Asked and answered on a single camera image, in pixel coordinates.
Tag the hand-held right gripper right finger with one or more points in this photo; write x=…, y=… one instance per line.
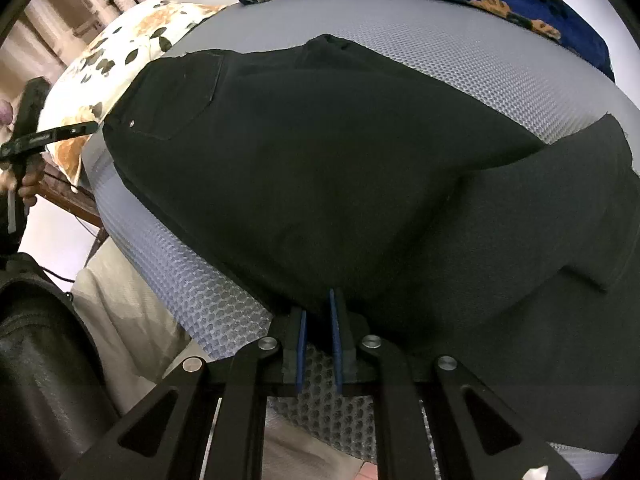
x=334, y=340

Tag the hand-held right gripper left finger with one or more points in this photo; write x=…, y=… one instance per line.
x=299, y=350

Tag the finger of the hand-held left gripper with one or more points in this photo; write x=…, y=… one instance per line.
x=75, y=129

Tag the black pants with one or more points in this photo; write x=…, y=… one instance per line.
x=325, y=160

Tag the person's left hand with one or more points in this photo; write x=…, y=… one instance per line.
x=29, y=186

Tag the white floral pillow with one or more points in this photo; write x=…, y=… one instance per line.
x=125, y=45

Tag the beige curtain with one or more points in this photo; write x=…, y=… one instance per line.
x=60, y=10

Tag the beige bed sheet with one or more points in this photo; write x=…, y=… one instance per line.
x=125, y=320

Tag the black leather item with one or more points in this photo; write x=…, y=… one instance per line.
x=45, y=370

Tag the grey mesh mat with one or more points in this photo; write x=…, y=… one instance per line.
x=450, y=50

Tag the wooden bed frame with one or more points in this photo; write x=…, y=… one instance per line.
x=70, y=201

